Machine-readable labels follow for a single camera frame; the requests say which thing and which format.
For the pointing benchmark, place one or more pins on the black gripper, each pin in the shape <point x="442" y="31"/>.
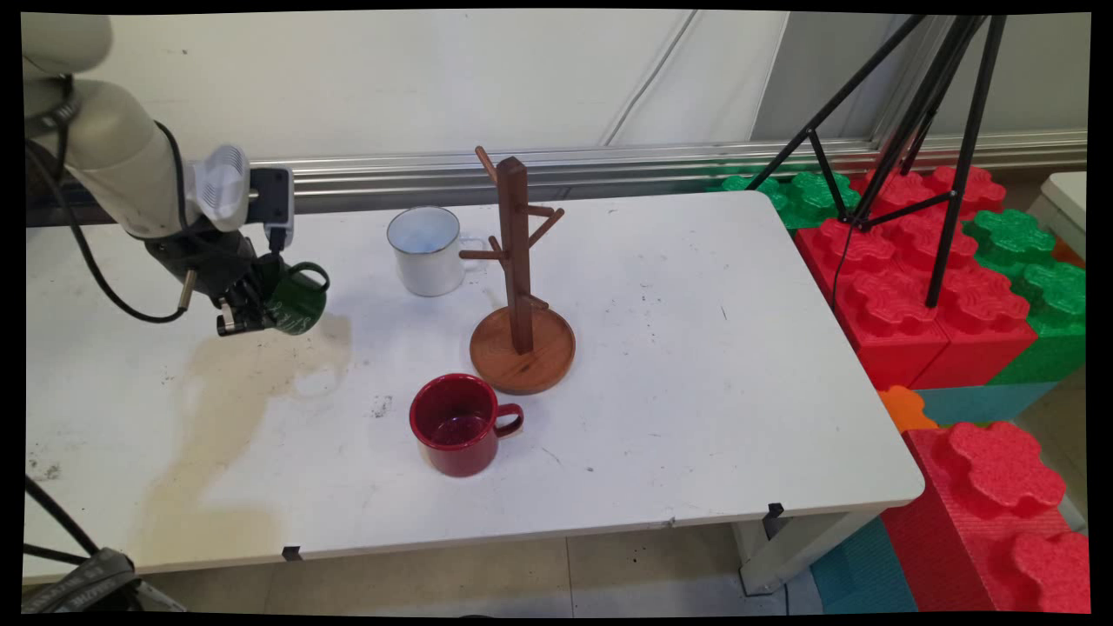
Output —
<point x="204" y="256"/>

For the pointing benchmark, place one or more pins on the green enamel mug white print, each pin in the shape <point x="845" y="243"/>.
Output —
<point x="300" y="304"/>

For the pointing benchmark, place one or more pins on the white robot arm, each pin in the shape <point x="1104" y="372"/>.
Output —
<point x="122" y="165"/>

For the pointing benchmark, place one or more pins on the red enamel mug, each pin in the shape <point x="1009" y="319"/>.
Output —
<point x="461" y="452"/>

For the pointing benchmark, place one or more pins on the brown wooden mug tree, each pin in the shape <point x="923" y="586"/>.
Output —
<point x="513" y="226"/>

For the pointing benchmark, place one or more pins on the green foam block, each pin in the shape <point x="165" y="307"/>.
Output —
<point x="1052" y="339"/>
<point x="813" y="196"/>

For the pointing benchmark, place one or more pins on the red foam block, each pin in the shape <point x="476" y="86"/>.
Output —
<point x="983" y="530"/>
<point x="887" y="330"/>
<point x="974" y="187"/>

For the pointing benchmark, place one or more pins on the orange foam piece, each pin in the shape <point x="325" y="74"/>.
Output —
<point x="904" y="409"/>

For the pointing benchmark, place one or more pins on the teal foam mat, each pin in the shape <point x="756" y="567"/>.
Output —
<point x="861" y="574"/>

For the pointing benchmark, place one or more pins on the black tripod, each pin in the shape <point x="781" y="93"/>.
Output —
<point x="956" y="191"/>

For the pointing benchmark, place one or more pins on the teal foam block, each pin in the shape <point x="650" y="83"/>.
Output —
<point x="983" y="404"/>

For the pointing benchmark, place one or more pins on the white side table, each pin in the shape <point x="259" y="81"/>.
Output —
<point x="1065" y="200"/>

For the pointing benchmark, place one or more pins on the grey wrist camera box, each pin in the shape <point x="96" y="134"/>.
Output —
<point x="271" y="196"/>

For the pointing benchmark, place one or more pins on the aluminium wall rail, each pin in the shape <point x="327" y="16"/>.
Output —
<point x="609" y="161"/>

